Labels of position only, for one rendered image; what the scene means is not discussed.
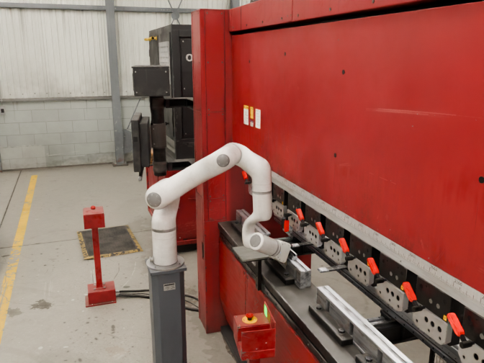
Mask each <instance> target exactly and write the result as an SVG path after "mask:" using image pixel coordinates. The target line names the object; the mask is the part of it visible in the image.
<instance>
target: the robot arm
mask: <svg viewBox="0 0 484 363"><path fill-rule="evenodd" d="M235 165H237V166H239V167H241V168H242V169H243V170H244V171H245V172H246V173H247V174H248V175H250V176H251V178H252V195H253V210H254V211H253V213H252V214H251V215H250V216H249V217H248V218H247V219H246V220H245V222H244V224H243V228H242V239H243V244H244V246H245V247H246V248H249V249H253V250H255V251H258V252H260V253H263V254H266V255H268V256H269V257H272V258H273V259H274V260H276V261H279V262H280V263H282V264H283V263H285V262H286V260H287V258H291V257H292V258H293V256H294V254H292V252H290V248H291V245H290V244H289V243H287V242H284V241H280V240H275V239H273V238H270V237H269V236H266V235H264V234H262V233H255V225H256V223H257V222H260V221H267V220H269V219H270V218H271V216H272V171H271V167H270V165H269V162H268V161H267V160H266V159H264V158H262V157H261V156H258V155H257V154H255V153H253V152H252V151H250V150H249V149H248V148H247V147H246V146H244V145H241V144H239V143H228V144H226V145H224V146H223V147H222V148H220V149H219V150H217V151H216V152H214V153H211V154H210V155H208V156H206V157H204V158H203V159H201V160H199V161H198V162H196V163H194V164H192V165H191V166H189V167H187V168H185V169H184V170H182V171H180V172H179V173H177V174H175V175H173V176H171V177H170V178H166V179H162V180H161V181H158V182H157V183H155V184H154V185H153V186H151V187H150V188H149V189H148V190H147V192H146V194H145V201H146V203H147V205H148V206H149V207H150V208H152V209H154V212H153V216H152V220H151V228H152V243H153V255H152V257H150V258H149V259H148V260H147V262H146V266H147V267H148V268H149V269H152V270H154V271H159V272H166V271H171V270H175V269H178V268H180V267H181V266H183V265H184V258H183V257H181V256H179V255H177V244H176V214H177V211H178V208H179V201H180V197H181V196H182V195H183V194H185V193H187V192H188V191H189V190H191V189H193V188H195V187H197V186H198V185H200V184H202V183H203V182H205V181H207V180H209V179H211V178H213V177H215V176H217V175H219V174H221V173H223V172H225V171H227V170H228V169H231V168H232V167H233V166H235Z"/></svg>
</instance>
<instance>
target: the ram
mask: <svg viewBox="0 0 484 363"><path fill-rule="evenodd" d="M244 105H246V106H248V125H247V124H244ZM251 107H253V108H254V118H253V119H251ZM256 108H257V109H260V110H261V129H258V128H256ZM232 120H233V143H239V144H241V145H244V146H246V147H247V148H248V149H249V150H250V151H252V152H253V153H255V154H257V155H258V156H261V157H262V158H264V159H266V160H267V161H268V162H269V165H270V167H271V171H273V172H274V173H276V174H278V175H280V176H281V177H283V178H285V179H286V180H288V181H289V182H292V183H293V184H295V185H297V186H298V187H300V188H301V189H304V190H305V191H306V192H309V193H310V194H312V195H314V196H315V197H317V198H318V199H320V200H323V201H324V202H326V203H327V204H329V205H331V206H332V207H335V208H336V209H337V210H340V211H341V212H343V213H344V214H346V215H348V216H349V217H351V218H353V219H355V220H356V221H358V222H360V223H361V224H363V225H365V226H367V227H368V228H370V229H372V230H373V231H375V232H377V233H379V234H380V235H382V236H384V237H386V238H387V239H389V240H391V241H392V242H394V243H396V244H398V245H399V246H401V247H403V248H404V249H406V250H408V251H410V252H411V253H412V254H415V255H417V256H418V257H420V258H421V259H423V260H425V261H427V262H429V263H430V264H432V265H433V266H435V267H437V268H438V269H440V270H442V271H443V272H446V273H447V274H449V275H450V276H452V277H454V278H455V279H458V280H459V281H461V282H463V283H464V284H466V285H467V286H469V287H471V288H473V289H474V290H476V291H478V292H479V293H481V294H483V295H484V1H477V2H472V3H466V4H456V5H451V6H441V7H435V8H430V9H420V10H414V11H409V12H399V13H393V14H384V15H378V16H372V17H362V18H357V19H347V20H341V21H336V22H326V23H320V24H310V25H305V26H299V27H289V28H284V29H278V30H268V31H263V32H252V33H247V34H242V35H232ZM251 121H254V125H253V127H252V126H251ZM272 182H273V183H274V184H276V185H277V186H279V187H281V188H282V189H284V190H285V191H287V192H289V193H290V194H291V195H293V196H295V197H296V198H298V199H299V200H301V201H303V202H304V203H305V204H307V205H309V206H310V207H312V208H313V209H315V210H317V211H318V212H320V213H321V214H323V215H325V216H326V217H327V218H329V219H331V220H332V221H334V222H335V223H337V224H339V225H340V226H341V227H343V228H345V229H346V230H348V231H349V232H351V233H353V234H354V235H355V236H357V237H359V238H361V239H362V240H363V241H365V242H367V243H368V244H369V245H371V246H373V247H374V248H376V249H377V250H379V251H381V252H382V253H384V254H385V255H387V256H389V257H390V258H391V259H393V260H395V261H396V262H398V263H399V264H401V265H403V266H404V267H405V268H407V269H409V270H410V271H412V272H413V273H415V274H417V275H418V276H420V277H421V278H423V279H425V280H426V281H427V282H429V283H431V284H432V285H433V286H435V287H437V288H439V289H440V290H441V291H443V292H445V293H446V294H448V295H449V296H451V297H453V298H454V299H455V300H457V301H459V302H460V303H462V304H463V305H465V306H467V307H468V308H469V309H471V310H473V311H474V312H476V313H477V314H479V315H481V316H482V317H484V307H483V306H482V305H480V304H478V303H476V302H475V301H474V300H471V299H470V298H468V297H467V296H465V295H463V294H462V293H461V292H458V291H457V290H456V289H454V288H452V287H450V286H449V285H447V284H446V283H444V282H443V281H441V280H439V279H437V278H436V277H434V276H433V275H431V274H429V273H428V272H426V271H424V270H423V269H421V268H420V267H418V266H416V265H415V264H413V263H411V262H410V261H408V260H407V259H405V258H403V257H402V256H400V255H398V254H397V253H395V252H394V251H392V250H390V249H389V248H387V247H385V246H383V245H382V244H381V243H379V242H377V241H376V240H374V239H373V238H370V237H369V236H367V235H366V234H364V233H363V232H361V231H360V230H357V229H356V228H354V227H353V226H351V225H350V224H348V223H346V222H344V221H343V220H342V219H340V218H338V217H336V216H335V215H333V214H332V213H330V212H329V211H327V210H325V209H323V208H322V207H320V206H319V205H317V204H316V203H314V202H312V201H310V200H309V199H307V198H306V197H304V196H302V195H301V194H299V193H297V192H296V191H294V190H293V189H291V188H289V187H288V186H286V185H284V184H283V183H282V182H280V181H278V180H276V179H275V178H273V177H272Z"/></svg>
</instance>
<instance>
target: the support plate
mask: <svg viewBox="0 0 484 363"><path fill-rule="evenodd" d="M233 250H234V251H235V253H236V254H237V255H238V256H239V258H240V259H241V260H242V262H244V261H253V260H259V259H269V258H271V257H269V256H268V255H266V254H263V253H260V252H258V251H255V250H253V249H249V248H246V247H245V246H238V247H233Z"/></svg>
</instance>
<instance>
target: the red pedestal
mask: <svg viewBox="0 0 484 363"><path fill-rule="evenodd" d="M83 216H84V229H91V231H92V240H93V249H94V265H95V275H96V283H94V284H88V285H87V286H88V295H86V296H85V305H86V308H88V307H93V306H98V305H107V304H112V303H116V302H117V301H116V292H115V283H114V281H108V282H102V268H101V259H100V250H99V233H98V228H105V221H104V209H103V206H100V207H95V206H94V205H92V206H91V207H85V208H83Z"/></svg>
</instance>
